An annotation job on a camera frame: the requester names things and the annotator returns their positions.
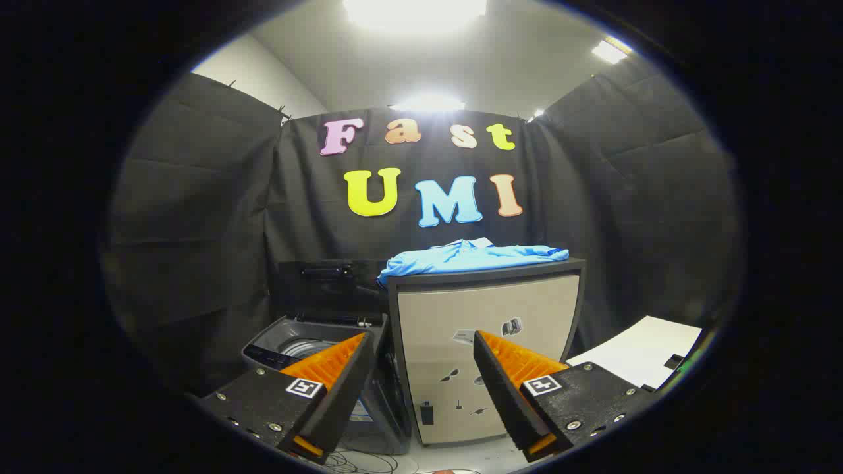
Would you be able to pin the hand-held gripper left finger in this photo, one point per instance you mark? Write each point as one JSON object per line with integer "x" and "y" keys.
{"x": 342, "y": 388}

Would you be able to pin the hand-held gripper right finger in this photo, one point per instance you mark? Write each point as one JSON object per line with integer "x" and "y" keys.
{"x": 504, "y": 388}

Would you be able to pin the grey washing machine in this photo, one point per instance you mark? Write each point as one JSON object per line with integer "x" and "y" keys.
{"x": 276, "y": 332}

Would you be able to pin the light blue polo shirt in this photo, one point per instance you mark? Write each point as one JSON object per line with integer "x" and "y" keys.
{"x": 461, "y": 258}

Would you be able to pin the white board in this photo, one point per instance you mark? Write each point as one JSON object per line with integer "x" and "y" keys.
{"x": 645, "y": 349}

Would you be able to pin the black backdrop cloth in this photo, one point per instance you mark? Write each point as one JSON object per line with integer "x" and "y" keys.
{"x": 316, "y": 210}

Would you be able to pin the small ceiling light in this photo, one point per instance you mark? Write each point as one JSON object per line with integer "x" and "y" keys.
{"x": 535, "y": 114}

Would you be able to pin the large ceiling light panel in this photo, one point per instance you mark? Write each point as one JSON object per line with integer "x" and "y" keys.
{"x": 415, "y": 12}

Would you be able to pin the beige cabinet with dark frame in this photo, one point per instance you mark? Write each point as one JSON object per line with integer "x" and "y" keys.
{"x": 448, "y": 309}

